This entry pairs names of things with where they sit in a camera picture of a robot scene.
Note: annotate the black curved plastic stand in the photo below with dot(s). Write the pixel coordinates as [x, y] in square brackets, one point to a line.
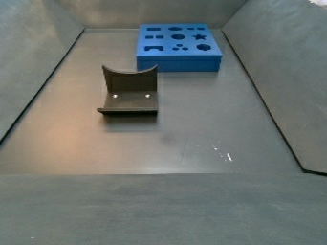
[132, 92]

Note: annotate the blue shape sorter block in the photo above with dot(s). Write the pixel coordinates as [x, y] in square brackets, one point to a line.
[178, 48]

